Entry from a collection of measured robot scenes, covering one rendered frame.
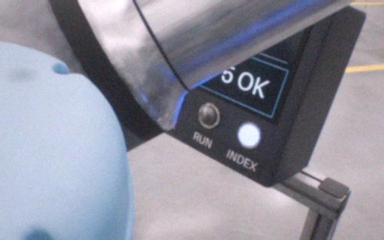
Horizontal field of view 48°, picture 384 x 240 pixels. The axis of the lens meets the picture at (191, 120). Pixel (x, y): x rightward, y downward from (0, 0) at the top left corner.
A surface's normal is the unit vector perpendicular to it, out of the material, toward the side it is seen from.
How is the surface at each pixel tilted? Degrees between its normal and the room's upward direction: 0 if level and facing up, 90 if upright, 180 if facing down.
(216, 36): 97
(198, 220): 0
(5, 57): 8
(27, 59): 7
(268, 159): 75
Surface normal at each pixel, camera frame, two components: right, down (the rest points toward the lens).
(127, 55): 0.67, -0.07
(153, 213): 0.11, -0.86
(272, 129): -0.57, 0.09
